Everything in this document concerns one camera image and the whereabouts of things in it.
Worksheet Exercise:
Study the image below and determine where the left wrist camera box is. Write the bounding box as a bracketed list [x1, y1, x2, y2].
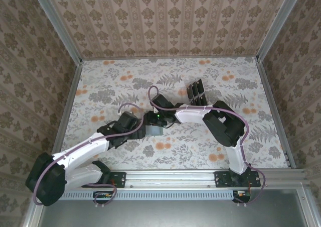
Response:
[119, 111, 138, 128]

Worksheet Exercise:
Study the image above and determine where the black cable junction box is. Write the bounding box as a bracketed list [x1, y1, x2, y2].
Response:
[93, 190, 114, 204]
[232, 189, 251, 204]

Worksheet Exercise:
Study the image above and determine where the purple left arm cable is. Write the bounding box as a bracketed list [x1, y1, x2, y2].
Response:
[33, 102, 144, 209]

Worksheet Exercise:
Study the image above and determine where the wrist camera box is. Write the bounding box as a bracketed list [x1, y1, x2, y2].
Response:
[152, 93, 174, 110]
[119, 111, 138, 128]

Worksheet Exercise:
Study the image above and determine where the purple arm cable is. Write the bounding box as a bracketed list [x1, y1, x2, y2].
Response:
[33, 102, 144, 209]
[147, 85, 266, 207]

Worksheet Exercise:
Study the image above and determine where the clear acrylic card stand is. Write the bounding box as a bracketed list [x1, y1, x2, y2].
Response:
[179, 78, 210, 107]

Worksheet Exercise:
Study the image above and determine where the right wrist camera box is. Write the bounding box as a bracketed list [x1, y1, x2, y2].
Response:
[152, 93, 174, 110]

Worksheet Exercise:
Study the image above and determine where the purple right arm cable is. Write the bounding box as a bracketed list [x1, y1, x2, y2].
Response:
[147, 85, 266, 207]

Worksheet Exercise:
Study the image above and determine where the aluminium frame post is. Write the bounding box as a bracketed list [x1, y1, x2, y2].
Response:
[29, 0, 83, 64]
[257, 0, 305, 62]

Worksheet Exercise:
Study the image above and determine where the grey metal cabinet top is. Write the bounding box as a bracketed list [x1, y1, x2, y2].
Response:
[24, 188, 321, 227]

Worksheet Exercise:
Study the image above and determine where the green card holder wallet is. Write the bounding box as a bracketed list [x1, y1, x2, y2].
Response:
[144, 125, 164, 137]

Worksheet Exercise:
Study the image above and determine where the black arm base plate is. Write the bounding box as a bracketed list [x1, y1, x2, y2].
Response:
[81, 171, 126, 188]
[215, 171, 261, 188]

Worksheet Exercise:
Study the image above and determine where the aluminium table side rail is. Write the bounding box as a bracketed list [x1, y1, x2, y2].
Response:
[256, 58, 297, 169]
[51, 60, 83, 157]

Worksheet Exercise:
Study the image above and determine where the white slotted cable duct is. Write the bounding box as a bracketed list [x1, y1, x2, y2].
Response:
[46, 189, 251, 200]

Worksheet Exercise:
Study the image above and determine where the aluminium mounting beam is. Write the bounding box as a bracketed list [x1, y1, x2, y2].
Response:
[37, 169, 308, 187]

